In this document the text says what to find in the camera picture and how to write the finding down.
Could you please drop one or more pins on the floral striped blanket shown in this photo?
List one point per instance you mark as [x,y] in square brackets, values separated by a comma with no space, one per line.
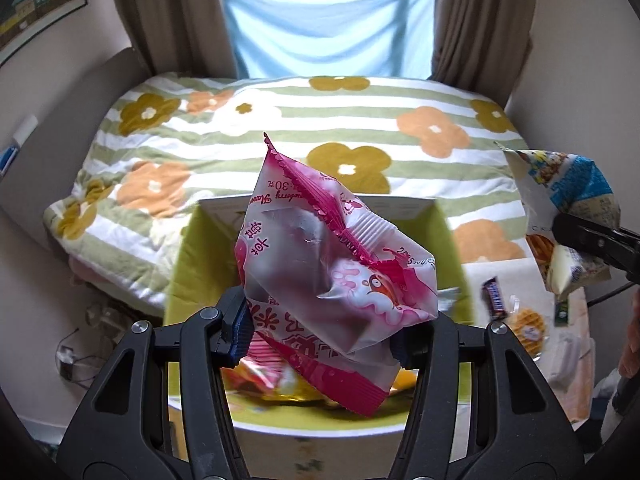
[280,150]

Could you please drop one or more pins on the dark chocolate bar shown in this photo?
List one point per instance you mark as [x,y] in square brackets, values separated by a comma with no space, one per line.
[494,297]

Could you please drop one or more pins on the white tray table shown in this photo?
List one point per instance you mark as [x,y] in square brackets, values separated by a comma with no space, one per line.
[522,271]

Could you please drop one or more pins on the small green snack pack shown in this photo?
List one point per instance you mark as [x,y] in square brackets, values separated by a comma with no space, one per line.
[562,312]

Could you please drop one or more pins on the pile of snack packets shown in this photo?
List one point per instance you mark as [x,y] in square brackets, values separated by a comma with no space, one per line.
[280,385]

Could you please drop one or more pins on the light blue cloth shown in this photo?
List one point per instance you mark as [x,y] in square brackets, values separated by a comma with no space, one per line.
[325,25]

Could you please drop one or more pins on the white snack pack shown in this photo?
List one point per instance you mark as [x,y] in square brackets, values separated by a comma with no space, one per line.
[565,357]

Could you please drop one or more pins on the green cardboard box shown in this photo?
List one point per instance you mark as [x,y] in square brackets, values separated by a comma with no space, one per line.
[200,260]

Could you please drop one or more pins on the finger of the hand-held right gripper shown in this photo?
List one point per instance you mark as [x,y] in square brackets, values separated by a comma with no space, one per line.
[595,240]

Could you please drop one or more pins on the framed houses picture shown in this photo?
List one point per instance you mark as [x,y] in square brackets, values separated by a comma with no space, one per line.
[35,5]

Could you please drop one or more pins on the clear waffle pack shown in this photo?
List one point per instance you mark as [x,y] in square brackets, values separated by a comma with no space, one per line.
[530,327]

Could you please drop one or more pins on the grey bed headboard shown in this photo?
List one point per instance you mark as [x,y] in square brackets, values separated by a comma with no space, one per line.
[65,110]

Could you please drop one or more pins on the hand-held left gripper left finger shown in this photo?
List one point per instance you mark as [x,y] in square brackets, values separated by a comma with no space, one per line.
[236,330]

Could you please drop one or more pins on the blue white snack bag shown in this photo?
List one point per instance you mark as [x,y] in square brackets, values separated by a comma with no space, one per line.
[565,180]

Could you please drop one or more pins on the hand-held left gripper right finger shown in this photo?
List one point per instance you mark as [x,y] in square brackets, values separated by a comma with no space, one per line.
[405,352]

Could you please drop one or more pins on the pink white snack bag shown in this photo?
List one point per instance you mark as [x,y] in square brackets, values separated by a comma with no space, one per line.
[310,260]

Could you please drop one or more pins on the brown curtain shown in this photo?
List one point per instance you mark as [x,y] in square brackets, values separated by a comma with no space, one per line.
[480,25]
[170,15]

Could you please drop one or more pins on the person's right hand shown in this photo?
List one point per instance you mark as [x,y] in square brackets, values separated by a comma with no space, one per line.
[631,340]

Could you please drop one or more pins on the white lint roller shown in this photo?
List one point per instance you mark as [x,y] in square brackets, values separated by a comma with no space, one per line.
[25,129]

